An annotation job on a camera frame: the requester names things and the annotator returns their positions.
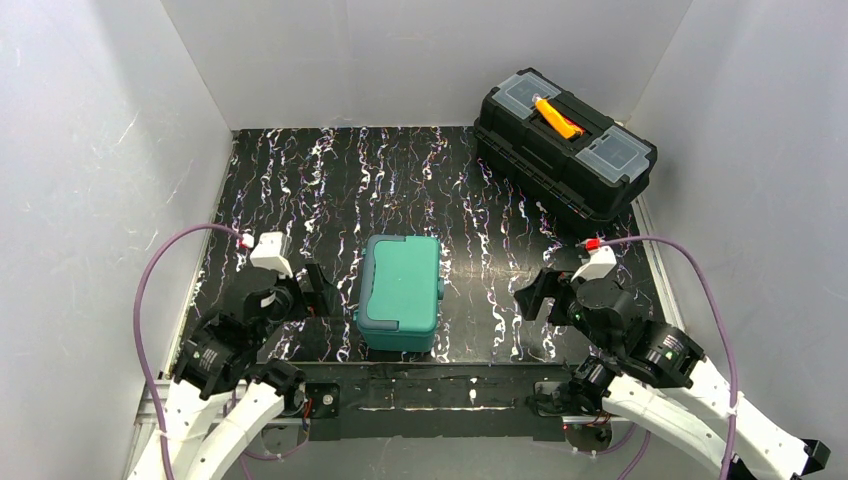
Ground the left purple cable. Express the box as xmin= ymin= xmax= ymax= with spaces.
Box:
xmin=132 ymin=222 xmax=256 ymax=480

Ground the green medicine box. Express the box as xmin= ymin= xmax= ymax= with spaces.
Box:
xmin=354 ymin=235 xmax=444 ymax=353

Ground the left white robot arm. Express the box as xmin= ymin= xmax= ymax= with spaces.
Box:
xmin=128 ymin=263 xmax=339 ymax=479

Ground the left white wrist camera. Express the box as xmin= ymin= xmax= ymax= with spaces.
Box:
xmin=249 ymin=231 xmax=294 ymax=279

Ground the purple cable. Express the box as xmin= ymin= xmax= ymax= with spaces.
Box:
xmin=132 ymin=222 xmax=256 ymax=480
xmin=585 ymin=235 xmax=741 ymax=480

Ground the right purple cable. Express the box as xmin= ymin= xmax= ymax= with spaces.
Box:
xmin=585 ymin=235 xmax=741 ymax=480

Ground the black toolbox orange handle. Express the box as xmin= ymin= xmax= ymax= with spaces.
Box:
xmin=473 ymin=68 xmax=658 ymax=236

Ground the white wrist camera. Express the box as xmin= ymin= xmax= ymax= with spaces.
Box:
xmin=249 ymin=231 xmax=294 ymax=279
xmin=571 ymin=246 xmax=618 ymax=283

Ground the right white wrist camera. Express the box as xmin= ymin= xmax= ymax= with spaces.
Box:
xmin=571 ymin=246 xmax=618 ymax=283

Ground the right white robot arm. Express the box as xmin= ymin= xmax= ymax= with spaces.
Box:
xmin=514 ymin=269 xmax=831 ymax=479

